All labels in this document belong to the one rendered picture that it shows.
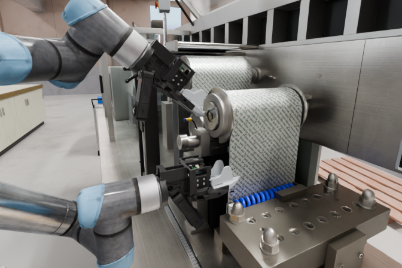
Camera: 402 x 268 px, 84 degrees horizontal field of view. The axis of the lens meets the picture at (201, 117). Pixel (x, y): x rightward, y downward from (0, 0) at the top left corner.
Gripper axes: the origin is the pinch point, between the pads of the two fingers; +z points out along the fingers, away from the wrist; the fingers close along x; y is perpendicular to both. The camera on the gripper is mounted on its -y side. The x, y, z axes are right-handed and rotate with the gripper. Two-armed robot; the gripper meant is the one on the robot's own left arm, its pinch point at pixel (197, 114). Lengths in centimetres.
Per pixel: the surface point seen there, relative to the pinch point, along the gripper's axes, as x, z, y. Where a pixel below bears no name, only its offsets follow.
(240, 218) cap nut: -16.6, 15.6, -14.1
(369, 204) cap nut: -25.9, 40.5, 6.2
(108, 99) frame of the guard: 94, -8, -17
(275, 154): -8.4, 22.7, 3.9
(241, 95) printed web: -5.4, 4.2, 10.2
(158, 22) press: 541, 30, 177
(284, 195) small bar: -14.4, 27.1, -4.0
